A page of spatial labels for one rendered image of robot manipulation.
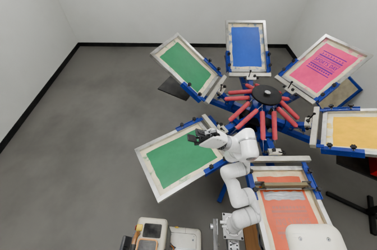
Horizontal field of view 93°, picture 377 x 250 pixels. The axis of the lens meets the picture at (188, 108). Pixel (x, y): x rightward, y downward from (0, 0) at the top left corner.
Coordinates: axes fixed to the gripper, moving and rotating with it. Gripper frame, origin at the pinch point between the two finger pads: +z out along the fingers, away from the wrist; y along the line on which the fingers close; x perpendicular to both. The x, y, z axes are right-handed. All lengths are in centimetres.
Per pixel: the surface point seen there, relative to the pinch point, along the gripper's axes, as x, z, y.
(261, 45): -177, -155, -1
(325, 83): -97, -198, 29
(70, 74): -296, 55, -333
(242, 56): -164, -135, -25
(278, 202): 20, -124, -41
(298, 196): 17, -139, -30
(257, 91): -85, -117, -17
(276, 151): -23, -130, -28
